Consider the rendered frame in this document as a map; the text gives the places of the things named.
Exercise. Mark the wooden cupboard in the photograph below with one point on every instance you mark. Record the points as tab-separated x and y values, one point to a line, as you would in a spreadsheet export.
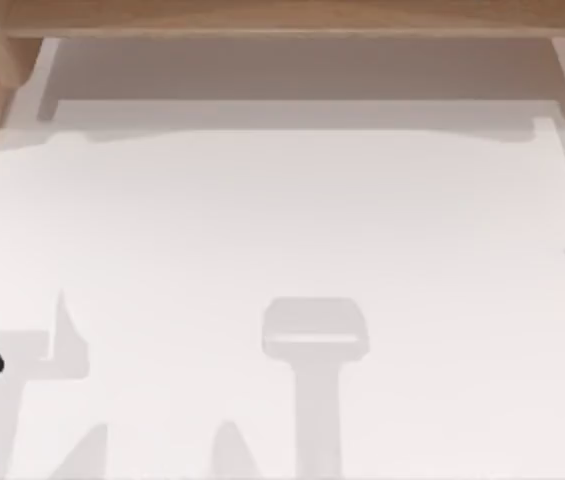
282	17

